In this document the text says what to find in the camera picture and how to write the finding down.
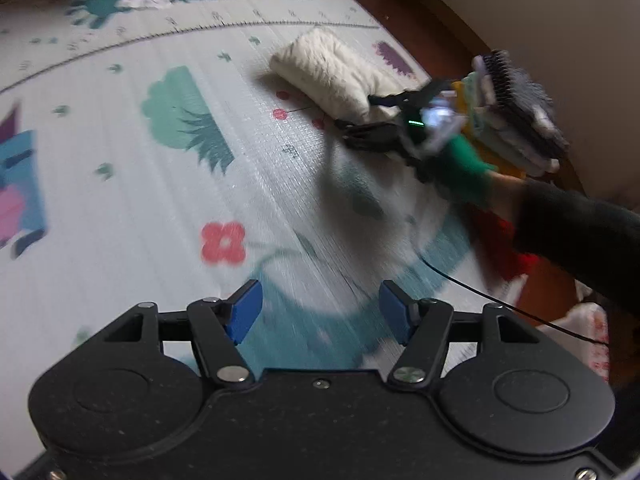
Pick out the black cable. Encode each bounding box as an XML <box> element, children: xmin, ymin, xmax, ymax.
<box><xmin>412</xmin><ymin>252</ymin><xmax>603</xmax><ymax>345</ymax></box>

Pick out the navy striped folded garment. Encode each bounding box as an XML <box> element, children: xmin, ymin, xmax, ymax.
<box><xmin>482</xmin><ymin>49</ymin><xmax>572</xmax><ymax>162</ymax></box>

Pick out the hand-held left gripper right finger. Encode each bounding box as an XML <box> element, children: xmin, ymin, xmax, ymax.
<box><xmin>379</xmin><ymin>280</ymin><xmax>542</xmax><ymax>389</ymax></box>

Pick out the cartoon printed play mat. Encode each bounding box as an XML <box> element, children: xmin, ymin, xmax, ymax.
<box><xmin>0</xmin><ymin>0</ymin><xmax>501</xmax><ymax>476</ymax></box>

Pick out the person's right hand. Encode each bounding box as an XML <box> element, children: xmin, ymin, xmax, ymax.
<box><xmin>407</xmin><ymin>132</ymin><xmax>499</xmax><ymax>209</ymax></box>

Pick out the red padded garment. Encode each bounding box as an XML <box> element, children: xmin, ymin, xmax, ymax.
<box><xmin>470</xmin><ymin>209</ymin><xmax>544</xmax><ymax>282</ymax></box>

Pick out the cream padded baby jacket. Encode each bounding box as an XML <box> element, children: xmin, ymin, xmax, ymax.
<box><xmin>270</xmin><ymin>27</ymin><xmax>402</xmax><ymax>122</ymax></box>

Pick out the person's right forearm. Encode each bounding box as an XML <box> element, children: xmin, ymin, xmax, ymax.
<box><xmin>487</xmin><ymin>172</ymin><xmax>640</xmax><ymax>307</ymax></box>

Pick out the yellow folded garment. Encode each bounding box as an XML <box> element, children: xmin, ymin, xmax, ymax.
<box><xmin>452</xmin><ymin>80</ymin><xmax>527</xmax><ymax>182</ymax></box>

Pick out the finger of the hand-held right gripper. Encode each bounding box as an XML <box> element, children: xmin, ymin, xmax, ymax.
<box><xmin>367</xmin><ymin>79</ymin><xmax>444</xmax><ymax>111</ymax></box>
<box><xmin>332</xmin><ymin>119</ymin><xmax>407</xmax><ymax>153</ymax></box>

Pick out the pale blue folded garment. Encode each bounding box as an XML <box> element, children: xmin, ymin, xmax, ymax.
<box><xmin>460</xmin><ymin>70</ymin><xmax>562</xmax><ymax>177</ymax></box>

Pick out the white floral cloth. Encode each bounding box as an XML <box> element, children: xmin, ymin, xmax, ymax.
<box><xmin>562</xmin><ymin>300</ymin><xmax>612</xmax><ymax>386</ymax></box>

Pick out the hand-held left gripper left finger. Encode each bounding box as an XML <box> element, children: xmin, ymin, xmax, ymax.
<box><xmin>102</xmin><ymin>280</ymin><xmax>264</xmax><ymax>387</ymax></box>

